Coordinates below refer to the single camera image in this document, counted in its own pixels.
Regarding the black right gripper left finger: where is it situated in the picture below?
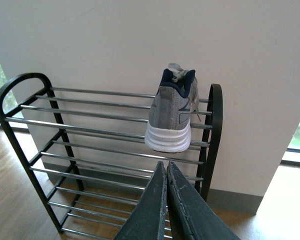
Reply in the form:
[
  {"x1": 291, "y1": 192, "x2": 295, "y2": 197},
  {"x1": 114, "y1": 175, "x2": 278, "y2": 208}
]
[{"x1": 114, "y1": 161, "x2": 167, "y2": 240}]

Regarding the grey knit sneaker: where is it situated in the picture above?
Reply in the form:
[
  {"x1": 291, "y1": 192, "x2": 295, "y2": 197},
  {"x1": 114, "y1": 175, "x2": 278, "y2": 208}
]
[{"x1": 144, "y1": 63, "x2": 199, "y2": 153}]

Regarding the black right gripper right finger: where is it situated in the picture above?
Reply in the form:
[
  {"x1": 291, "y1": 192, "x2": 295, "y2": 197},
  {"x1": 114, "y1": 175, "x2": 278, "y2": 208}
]
[{"x1": 167, "y1": 161, "x2": 239, "y2": 240}]

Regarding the black metal shoe rack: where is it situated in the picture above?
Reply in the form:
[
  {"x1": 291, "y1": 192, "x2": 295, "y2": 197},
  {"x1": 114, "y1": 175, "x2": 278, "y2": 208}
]
[{"x1": 0, "y1": 73, "x2": 223, "y2": 240}]

